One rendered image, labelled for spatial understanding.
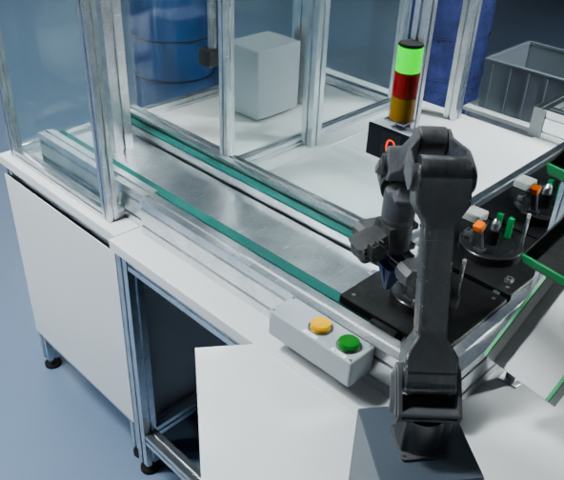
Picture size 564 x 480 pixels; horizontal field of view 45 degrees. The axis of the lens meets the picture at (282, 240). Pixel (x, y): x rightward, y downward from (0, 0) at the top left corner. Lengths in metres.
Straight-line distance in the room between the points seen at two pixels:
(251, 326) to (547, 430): 0.61
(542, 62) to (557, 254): 2.56
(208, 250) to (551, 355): 0.77
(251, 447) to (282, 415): 0.09
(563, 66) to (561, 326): 2.50
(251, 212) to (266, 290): 0.34
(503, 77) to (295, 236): 1.87
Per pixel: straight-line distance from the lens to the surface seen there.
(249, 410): 1.30
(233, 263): 1.50
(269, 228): 1.68
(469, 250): 1.55
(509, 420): 1.37
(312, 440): 1.25
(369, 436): 1.00
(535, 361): 1.25
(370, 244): 1.15
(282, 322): 1.34
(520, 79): 3.29
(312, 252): 1.60
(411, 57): 1.38
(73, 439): 2.46
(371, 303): 1.37
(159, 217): 1.68
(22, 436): 2.51
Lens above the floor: 1.80
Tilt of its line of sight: 33 degrees down
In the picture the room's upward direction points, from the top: 2 degrees clockwise
